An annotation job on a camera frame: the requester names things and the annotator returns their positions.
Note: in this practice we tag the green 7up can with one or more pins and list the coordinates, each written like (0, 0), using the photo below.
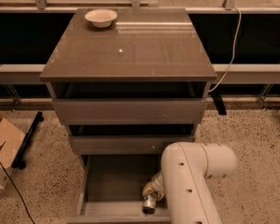
(149, 203)

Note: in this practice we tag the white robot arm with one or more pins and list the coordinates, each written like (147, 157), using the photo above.
(181, 182)

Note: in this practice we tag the grey middle drawer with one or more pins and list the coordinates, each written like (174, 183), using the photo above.
(127, 139)

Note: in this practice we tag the white paper bowl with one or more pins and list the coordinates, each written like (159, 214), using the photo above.
(101, 18)

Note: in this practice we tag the grey top drawer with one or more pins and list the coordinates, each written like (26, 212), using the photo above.
(125, 103)

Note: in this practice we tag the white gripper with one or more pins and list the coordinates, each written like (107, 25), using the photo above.
(156, 182)

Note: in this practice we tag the cardboard box left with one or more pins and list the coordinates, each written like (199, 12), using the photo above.
(11, 138)

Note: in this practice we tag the black bracket behind cabinet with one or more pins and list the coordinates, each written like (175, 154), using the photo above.
(218, 101)

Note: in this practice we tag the black bar on floor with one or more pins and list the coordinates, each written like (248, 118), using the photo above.
(19, 162)

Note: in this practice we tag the grey drawer cabinet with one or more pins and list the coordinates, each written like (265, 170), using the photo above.
(144, 45)

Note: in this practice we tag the grey open bottom drawer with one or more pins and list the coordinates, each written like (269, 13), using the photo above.
(111, 191)

